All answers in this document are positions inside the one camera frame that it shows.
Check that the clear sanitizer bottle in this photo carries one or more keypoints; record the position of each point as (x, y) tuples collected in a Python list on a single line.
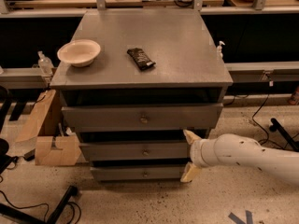
[(45, 63)]

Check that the black stand leg right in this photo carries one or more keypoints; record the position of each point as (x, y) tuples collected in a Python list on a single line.
[(276, 126)]

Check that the white pump bottle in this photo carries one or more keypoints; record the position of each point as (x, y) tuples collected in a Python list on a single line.
[(219, 48)]

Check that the grey drawer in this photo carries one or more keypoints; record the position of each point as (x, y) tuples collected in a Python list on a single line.
[(125, 118), (128, 151), (137, 172)]

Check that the white bowl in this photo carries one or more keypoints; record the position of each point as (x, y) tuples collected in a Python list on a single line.
[(79, 53)]

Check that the black snack packet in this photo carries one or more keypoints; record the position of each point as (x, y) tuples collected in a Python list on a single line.
[(141, 59)]

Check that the grey top drawer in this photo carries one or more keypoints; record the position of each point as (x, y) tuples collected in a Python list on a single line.
[(125, 118)]

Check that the open cardboard box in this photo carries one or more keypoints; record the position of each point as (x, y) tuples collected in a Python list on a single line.
[(42, 127)]

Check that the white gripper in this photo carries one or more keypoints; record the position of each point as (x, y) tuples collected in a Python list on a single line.
[(196, 153)]

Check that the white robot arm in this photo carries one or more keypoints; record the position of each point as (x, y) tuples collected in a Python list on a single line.
[(232, 149)]

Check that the grey bottom drawer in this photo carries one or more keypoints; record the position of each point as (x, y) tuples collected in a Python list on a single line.
[(137, 172)]

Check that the grey drawer cabinet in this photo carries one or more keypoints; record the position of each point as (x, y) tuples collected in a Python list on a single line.
[(188, 71)]

